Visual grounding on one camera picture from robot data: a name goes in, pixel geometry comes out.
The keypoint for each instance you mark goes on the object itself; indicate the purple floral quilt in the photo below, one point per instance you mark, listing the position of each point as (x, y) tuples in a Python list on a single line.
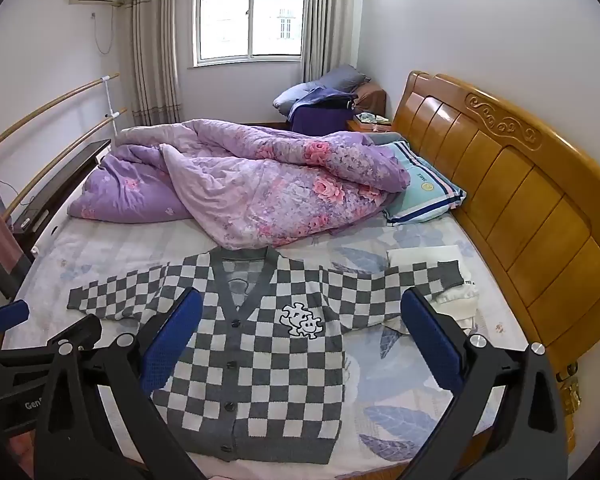
[(260, 185)]

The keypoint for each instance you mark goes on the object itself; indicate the grey blue pillow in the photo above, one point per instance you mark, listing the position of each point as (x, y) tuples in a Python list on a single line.
[(330, 82)]

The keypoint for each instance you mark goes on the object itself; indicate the wooden wall rail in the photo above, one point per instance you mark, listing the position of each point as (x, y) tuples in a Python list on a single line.
[(45, 107), (65, 155)]

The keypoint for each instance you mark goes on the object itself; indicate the black low cabinet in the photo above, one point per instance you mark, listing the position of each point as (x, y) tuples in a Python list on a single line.
[(65, 175)]

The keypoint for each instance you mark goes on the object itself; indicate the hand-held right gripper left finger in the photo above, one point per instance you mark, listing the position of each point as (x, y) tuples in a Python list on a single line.
[(172, 340)]

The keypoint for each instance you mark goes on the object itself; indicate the white folded cloth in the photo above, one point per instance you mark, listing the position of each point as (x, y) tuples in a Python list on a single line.
[(420, 255)]

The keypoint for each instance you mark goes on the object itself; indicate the grey beige curtain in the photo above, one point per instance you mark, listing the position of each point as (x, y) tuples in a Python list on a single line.
[(155, 50), (327, 20)]

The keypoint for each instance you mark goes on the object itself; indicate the dark metal frame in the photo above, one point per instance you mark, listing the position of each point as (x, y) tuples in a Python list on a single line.
[(5, 272)]

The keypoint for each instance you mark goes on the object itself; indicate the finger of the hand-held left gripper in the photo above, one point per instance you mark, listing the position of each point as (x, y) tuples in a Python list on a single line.
[(7, 317), (82, 332)]

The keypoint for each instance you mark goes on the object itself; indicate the wooden bed headboard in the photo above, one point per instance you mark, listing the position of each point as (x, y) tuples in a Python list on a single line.
[(530, 200)]

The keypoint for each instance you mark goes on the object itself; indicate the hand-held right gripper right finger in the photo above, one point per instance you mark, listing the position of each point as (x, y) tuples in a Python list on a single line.
[(430, 340)]

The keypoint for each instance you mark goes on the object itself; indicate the white framed window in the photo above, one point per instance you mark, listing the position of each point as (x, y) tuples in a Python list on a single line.
[(247, 15)]

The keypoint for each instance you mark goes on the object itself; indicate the wooden nightstand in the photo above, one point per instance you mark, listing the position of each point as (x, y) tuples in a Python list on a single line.
[(362, 126)]

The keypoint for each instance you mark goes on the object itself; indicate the small clutter on nightstand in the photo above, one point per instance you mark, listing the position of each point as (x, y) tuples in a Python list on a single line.
[(372, 118)]

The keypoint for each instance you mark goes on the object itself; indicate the dark purple blanket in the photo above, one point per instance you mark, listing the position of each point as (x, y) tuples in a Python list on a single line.
[(320, 115)]

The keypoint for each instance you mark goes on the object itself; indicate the teal striped pillow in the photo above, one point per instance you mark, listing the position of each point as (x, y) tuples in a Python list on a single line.
[(425, 185)]

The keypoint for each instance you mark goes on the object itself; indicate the grey white checkered cardigan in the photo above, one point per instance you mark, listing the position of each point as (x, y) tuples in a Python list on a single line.
[(280, 360)]

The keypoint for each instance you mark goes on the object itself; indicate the purple floral pillow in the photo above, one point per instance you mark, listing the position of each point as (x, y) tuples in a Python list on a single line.
[(125, 190)]

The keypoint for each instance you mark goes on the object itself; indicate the leaf print bed sheet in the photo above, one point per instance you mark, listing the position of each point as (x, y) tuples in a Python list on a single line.
[(405, 360)]

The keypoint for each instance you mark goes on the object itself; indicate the white rail bracket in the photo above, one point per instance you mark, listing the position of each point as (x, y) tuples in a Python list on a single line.
[(111, 105)]

